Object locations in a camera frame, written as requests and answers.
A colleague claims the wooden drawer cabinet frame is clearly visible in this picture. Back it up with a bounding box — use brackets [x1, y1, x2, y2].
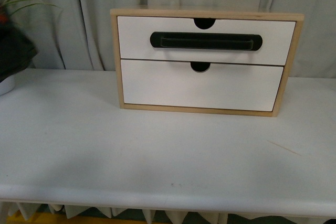
[111, 7, 304, 116]

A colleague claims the white bottom drawer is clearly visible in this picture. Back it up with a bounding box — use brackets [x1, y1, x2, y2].
[121, 59, 283, 111]

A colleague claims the black drawer handle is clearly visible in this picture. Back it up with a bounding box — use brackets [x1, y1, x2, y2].
[150, 31, 263, 51]

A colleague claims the white plastic plant pot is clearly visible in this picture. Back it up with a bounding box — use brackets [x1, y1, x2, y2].
[0, 75, 16, 96]

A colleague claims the white table skirt cloth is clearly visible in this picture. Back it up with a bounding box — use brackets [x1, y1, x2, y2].
[1, 202, 335, 223]

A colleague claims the white top drawer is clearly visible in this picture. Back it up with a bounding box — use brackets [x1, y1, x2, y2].
[118, 16, 295, 66]

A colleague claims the grey curtain backdrop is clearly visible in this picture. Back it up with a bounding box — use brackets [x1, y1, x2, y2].
[14, 0, 335, 78]

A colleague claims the white drawer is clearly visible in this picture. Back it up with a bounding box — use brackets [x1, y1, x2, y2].
[118, 16, 295, 66]
[121, 59, 283, 111]

